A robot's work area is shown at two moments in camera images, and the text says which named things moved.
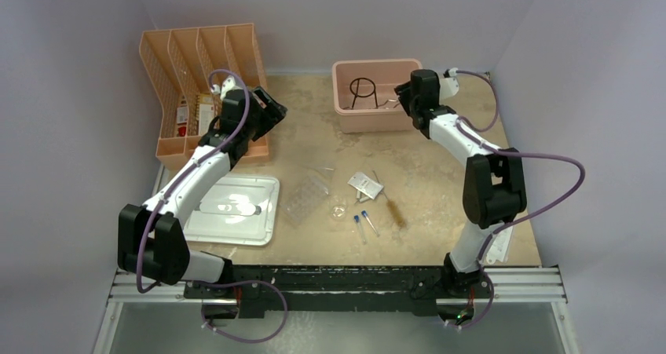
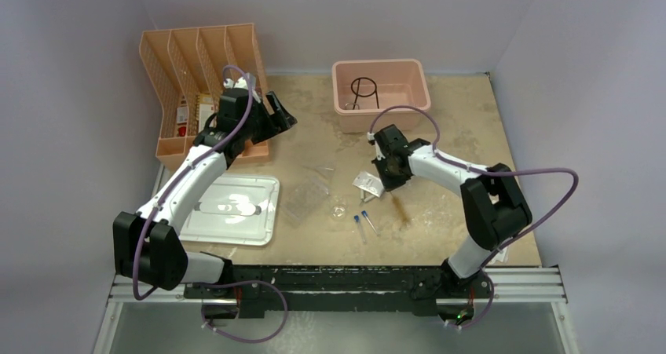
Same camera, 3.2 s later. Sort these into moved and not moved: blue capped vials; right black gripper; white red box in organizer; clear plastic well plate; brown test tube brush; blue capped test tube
Moved: brown test tube brush; right black gripper
Not moved: clear plastic well plate; blue capped test tube; blue capped vials; white red box in organizer
